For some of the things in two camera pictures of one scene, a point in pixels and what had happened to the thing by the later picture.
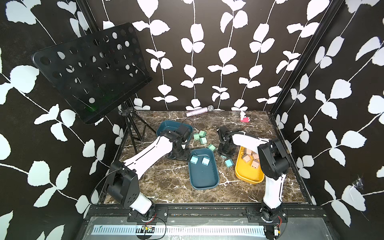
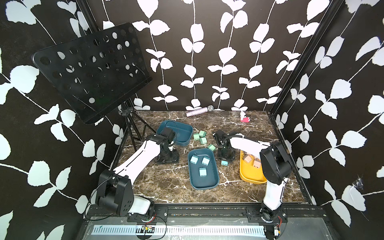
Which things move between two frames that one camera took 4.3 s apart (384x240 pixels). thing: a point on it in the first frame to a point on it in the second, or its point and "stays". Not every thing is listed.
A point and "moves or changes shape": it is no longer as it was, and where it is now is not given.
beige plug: (255, 164) stays
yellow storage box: (245, 171) moves or changes shape
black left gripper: (185, 157) to (175, 158)
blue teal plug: (205, 161) stays
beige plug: (246, 158) stays
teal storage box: (203, 168) stays
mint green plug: (203, 140) stays
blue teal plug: (194, 159) stays
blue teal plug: (229, 163) to (202, 172)
